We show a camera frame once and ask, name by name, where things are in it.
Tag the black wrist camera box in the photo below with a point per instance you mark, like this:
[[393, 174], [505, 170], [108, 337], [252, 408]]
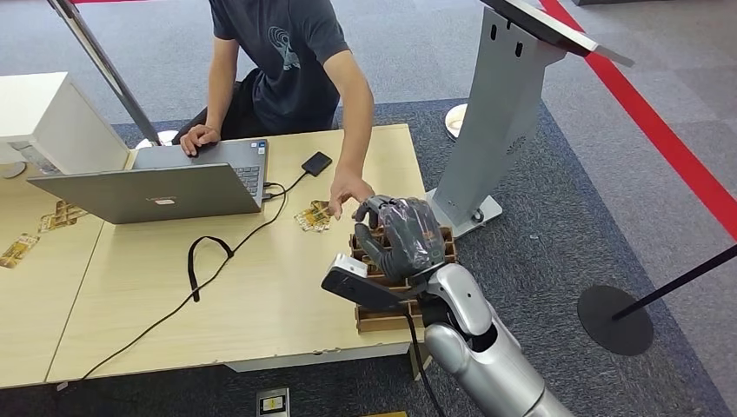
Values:
[[357, 285]]

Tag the silver kiosk stand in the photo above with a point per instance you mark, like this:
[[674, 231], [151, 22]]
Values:
[[495, 124]]

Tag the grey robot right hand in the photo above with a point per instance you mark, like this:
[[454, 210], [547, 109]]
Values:
[[411, 236]]

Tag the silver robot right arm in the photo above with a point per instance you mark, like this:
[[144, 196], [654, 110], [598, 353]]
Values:
[[489, 368]]

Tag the person's left forearm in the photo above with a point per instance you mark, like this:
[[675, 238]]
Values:
[[358, 132]]

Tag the person's left hand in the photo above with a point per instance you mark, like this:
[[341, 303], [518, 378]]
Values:
[[348, 190]]

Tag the person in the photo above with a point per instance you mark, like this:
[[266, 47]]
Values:
[[288, 63]]

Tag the person's right forearm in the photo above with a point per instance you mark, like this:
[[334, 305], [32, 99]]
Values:
[[220, 101]]

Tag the single gold card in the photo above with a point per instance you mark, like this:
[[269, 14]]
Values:
[[18, 251]]

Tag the grey round disc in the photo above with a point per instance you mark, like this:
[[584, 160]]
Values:
[[12, 170]]

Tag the white round base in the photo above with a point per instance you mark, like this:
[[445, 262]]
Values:
[[455, 121]]

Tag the black stanchion post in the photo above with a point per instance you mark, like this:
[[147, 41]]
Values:
[[615, 321]]

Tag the spread pile of gold cards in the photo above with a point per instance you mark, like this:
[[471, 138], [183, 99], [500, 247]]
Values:
[[62, 216]]

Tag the metal floor socket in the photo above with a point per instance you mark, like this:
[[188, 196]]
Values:
[[272, 403]]

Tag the black external drive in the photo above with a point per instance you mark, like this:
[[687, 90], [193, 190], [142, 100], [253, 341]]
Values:
[[316, 164]]

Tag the kiosk screen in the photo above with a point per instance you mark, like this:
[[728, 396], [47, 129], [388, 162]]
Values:
[[555, 29]]

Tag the person's right hand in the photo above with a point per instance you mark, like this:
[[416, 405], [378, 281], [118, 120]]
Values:
[[198, 137]]

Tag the small pile of gold cards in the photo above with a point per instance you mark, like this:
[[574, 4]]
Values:
[[314, 217]]

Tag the grey metal pole stand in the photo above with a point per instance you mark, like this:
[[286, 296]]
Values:
[[102, 63]]

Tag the white box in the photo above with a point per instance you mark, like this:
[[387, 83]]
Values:
[[60, 124]]

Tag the brown cardboard slotted card holder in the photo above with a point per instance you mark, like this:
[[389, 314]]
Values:
[[380, 320]]

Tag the grey laptop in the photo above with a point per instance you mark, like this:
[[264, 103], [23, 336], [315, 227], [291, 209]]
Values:
[[158, 193]]

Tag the yellow flat object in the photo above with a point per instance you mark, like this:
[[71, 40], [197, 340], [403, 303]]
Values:
[[384, 414]]

